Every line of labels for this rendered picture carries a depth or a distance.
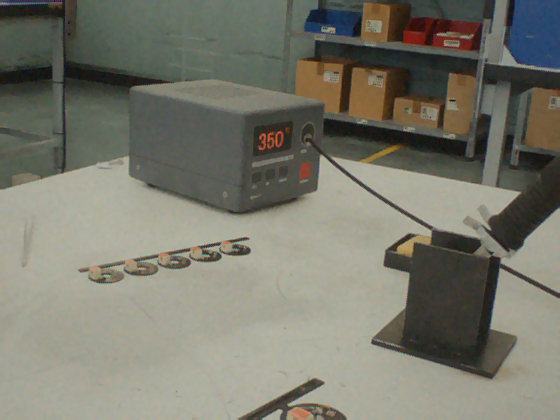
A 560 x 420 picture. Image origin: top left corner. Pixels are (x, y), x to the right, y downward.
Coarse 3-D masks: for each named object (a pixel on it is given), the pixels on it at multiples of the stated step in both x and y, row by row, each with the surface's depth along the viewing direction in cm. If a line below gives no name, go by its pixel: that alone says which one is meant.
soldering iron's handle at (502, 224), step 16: (544, 176) 45; (528, 192) 45; (544, 192) 45; (512, 208) 46; (528, 208) 45; (544, 208) 45; (496, 224) 46; (512, 224) 46; (528, 224) 46; (512, 240) 46
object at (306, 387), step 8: (304, 384) 32; (312, 384) 32; (320, 384) 32; (288, 392) 31; (296, 392) 31; (304, 392) 31; (272, 400) 31; (280, 400) 31; (288, 400) 31; (256, 408) 30; (264, 408) 30; (272, 408) 30; (280, 408) 30; (248, 416) 29; (256, 416) 29; (264, 416) 30
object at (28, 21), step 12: (0, 12) 304; (12, 12) 310; (24, 12) 315; (36, 12) 320; (48, 12) 326; (60, 12) 332; (0, 24) 310; (12, 24) 315; (24, 24) 321; (36, 24) 326; (48, 24) 332; (60, 48) 340; (60, 60) 342; (60, 72) 343; (60, 84) 345; (60, 96) 346; (60, 108) 348; (60, 120) 349; (0, 132) 369; (12, 132) 365; (24, 132) 361; (36, 132) 361; (60, 132) 351; (36, 144) 340; (48, 144) 346; (60, 144) 352; (0, 156) 324; (12, 156) 330; (60, 156) 354; (60, 168) 355
